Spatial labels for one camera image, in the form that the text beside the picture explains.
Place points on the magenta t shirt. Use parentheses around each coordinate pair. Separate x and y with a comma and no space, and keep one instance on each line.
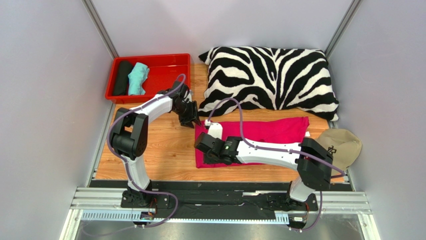
(282,131)

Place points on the zebra print pillow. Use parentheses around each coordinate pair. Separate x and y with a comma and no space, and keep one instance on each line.
(257,77)

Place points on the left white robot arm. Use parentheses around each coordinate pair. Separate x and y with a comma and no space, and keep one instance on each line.
(127,138)

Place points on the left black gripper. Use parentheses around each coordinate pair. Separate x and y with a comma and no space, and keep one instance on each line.
(192,116)

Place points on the beige baseball cap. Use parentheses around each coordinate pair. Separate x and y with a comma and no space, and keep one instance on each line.
(343,145)

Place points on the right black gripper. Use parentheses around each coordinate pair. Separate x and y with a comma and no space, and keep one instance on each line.
(202,146)

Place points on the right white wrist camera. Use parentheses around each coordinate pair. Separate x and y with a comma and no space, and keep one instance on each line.
(214,129)

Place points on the rolled teal t shirt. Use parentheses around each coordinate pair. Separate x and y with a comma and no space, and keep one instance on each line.
(137,77)

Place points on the red plastic tray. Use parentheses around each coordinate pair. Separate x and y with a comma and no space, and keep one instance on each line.
(164,70)

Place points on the rolled black t shirt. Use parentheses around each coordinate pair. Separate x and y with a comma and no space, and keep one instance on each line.
(123,69)

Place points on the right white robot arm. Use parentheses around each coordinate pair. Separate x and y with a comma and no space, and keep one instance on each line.
(312,162)

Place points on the aluminium frame rail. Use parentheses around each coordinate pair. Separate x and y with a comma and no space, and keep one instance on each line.
(344,214)

